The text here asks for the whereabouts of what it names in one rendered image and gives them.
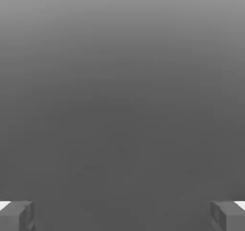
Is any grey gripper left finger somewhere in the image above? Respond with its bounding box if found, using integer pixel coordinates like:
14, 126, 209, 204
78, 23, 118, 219
0, 200, 36, 231

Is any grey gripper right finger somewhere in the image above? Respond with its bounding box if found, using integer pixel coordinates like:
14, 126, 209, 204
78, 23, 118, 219
209, 200, 245, 231

